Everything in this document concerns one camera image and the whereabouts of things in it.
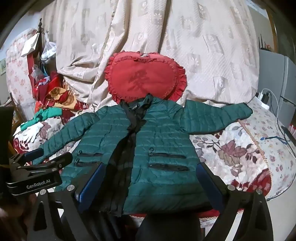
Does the pink floral fabric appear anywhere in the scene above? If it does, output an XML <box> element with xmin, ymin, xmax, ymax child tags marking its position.
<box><xmin>6</xmin><ymin>30</ymin><xmax>36</xmax><ymax>105</ymax></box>

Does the green puffer jacket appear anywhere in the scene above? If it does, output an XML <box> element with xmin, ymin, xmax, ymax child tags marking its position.
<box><xmin>38</xmin><ymin>94</ymin><xmax>253</xmax><ymax>217</ymax></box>

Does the floral red and white blanket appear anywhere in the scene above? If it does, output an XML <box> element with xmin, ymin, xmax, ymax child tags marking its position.
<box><xmin>13</xmin><ymin>97</ymin><xmax>296</xmax><ymax>230</ymax></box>

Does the dark coat rack pole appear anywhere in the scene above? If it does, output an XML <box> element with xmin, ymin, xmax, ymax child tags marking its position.
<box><xmin>37</xmin><ymin>18</ymin><xmax>45</xmax><ymax>77</ymax></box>

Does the white paper bag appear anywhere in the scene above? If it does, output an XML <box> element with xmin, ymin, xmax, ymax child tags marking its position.
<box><xmin>21</xmin><ymin>32</ymin><xmax>40</xmax><ymax>57</ymax></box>

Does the blue cable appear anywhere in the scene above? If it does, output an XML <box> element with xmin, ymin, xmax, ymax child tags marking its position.
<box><xmin>260</xmin><ymin>135</ymin><xmax>290</xmax><ymax>145</ymax></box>

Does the grey cabinet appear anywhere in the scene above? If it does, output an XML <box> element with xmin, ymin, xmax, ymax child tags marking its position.
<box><xmin>258</xmin><ymin>49</ymin><xmax>296</xmax><ymax>136</ymax></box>

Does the red heart-shaped ruffled pillow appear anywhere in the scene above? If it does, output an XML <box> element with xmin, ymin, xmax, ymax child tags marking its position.
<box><xmin>104</xmin><ymin>50</ymin><xmax>187</xmax><ymax>103</ymax></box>

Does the white power strip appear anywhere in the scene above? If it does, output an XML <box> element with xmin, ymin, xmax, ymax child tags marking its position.
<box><xmin>255</xmin><ymin>91</ymin><xmax>271</xmax><ymax>111</ymax></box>

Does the red and yellow floral cloth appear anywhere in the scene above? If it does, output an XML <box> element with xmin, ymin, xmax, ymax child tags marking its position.
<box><xmin>34</xmin><ymin>72</ymin><xmax>89</xmax><ymax>112</ymax></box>

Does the cream patterned quilt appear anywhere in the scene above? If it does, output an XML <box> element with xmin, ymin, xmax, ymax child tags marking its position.
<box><xmin>39</xmin><ymin>0</ymin><xmax>260</xmax><ymax>107</ymax></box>

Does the red floor mat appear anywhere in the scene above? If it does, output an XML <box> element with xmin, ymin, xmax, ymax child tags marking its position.
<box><xmin>128</xmin><ymin>207</ymin><xmax>245</xmax><ymax>219</ymax></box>

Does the black flat device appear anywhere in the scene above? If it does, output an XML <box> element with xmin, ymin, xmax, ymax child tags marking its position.
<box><xmin>281</xmin><ymin>125</ymin><xmax>296</xmax><ymax>142</ymax></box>

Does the white plastic bag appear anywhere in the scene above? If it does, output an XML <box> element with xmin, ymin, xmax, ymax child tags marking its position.
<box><xmin>41</xmin><ymin>32</ymin><xmax>57</xmax><ymax>64</ymax></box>

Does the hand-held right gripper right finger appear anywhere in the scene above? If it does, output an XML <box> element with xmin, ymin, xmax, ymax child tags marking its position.
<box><xmin>196</xmin><ymin>163</ymin><xmax>275</xmax><ymax>241</ymax></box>

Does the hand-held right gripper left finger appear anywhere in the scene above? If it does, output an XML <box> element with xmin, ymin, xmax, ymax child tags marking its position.
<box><xmin>27</xmin><ymin>161</ymin><xmax>104</xmax><ymax>241</ymax></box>

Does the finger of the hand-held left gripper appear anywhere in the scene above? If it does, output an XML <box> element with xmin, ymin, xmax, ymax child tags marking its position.
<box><xmin>9</xmin><ymin>148</ymin><xmax>44</xmax><ymax>168</ymax></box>
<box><xmin>18</xmin><ymin>152</ymin><xmax>73</xmax><ymax>174</ymax></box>

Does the person's dark trouser leg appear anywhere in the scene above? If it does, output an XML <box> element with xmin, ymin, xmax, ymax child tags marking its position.
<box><xmin>136</xmin><ymin>215</ymin><xmax>204</xmax><ymax>241</ymax></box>

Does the green and white garment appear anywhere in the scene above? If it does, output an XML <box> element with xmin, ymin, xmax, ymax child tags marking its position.
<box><xmin>20</xmin><ymin>108</ymin><xmax>64</xmax><ymax>142</ymax></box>

